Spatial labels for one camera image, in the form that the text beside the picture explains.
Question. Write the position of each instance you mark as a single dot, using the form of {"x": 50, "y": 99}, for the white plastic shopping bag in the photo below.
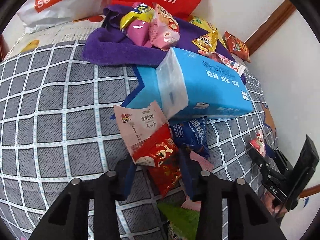
{"x": 75, "y": 2}

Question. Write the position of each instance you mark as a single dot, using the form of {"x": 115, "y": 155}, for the pink cookie snack packet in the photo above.
{"x": 162, "y": 30}

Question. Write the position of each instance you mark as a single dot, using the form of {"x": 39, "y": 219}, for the red chip bag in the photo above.
{"x": 237, "y": 46}

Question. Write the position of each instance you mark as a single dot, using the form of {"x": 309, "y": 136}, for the small pink red snack packet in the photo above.
{"x": 258, "y": 140}

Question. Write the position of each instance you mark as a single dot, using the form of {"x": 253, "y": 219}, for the blue tissue pack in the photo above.
{"x": 212, "y": 90}

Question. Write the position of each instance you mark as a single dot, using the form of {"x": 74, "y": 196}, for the yellow triangular snack packet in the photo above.
{"x": 206, "y": 41}

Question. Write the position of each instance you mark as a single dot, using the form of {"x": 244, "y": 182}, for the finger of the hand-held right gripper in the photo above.
{"x": 282, "y": 158}
{"x": 257, "y": 160}

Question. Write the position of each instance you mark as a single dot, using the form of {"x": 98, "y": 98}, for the yellow chip bag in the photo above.
{"x": 200, "y": 21}

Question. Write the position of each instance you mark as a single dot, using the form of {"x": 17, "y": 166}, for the pale pink snack packet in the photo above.
{"x": 140, "y": 127}

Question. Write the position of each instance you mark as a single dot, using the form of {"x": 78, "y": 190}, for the purple towel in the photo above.
{"x": 110, "y": 47}

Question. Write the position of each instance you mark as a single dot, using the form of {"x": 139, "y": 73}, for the white strawberry candy packet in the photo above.
{"x": 228, "y": 63}

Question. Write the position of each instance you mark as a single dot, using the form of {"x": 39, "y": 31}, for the brown wooden door frame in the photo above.
{"x": 272, "y": 22}

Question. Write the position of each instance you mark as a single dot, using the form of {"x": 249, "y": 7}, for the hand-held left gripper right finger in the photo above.
{"x": 200, "y": 187}

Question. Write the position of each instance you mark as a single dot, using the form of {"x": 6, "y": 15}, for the magenta snack packet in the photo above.
{"x": 138, "y": 32}

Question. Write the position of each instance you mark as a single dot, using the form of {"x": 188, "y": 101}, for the blue cookie packet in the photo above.
{"x": 192, "y": 136}

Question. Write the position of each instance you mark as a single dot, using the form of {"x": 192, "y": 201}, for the person's right hand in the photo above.
{"x": 271, "y": 203}

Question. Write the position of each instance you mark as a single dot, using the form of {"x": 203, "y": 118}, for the yellow blue-print snack packet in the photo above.
{"x": 132, "y": 16}

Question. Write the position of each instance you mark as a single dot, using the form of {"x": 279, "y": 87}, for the green snack packet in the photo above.
{"x": 180, "y": 220}

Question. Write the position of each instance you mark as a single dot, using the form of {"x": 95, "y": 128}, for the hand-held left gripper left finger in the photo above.
{"x": 128, "y": 180}

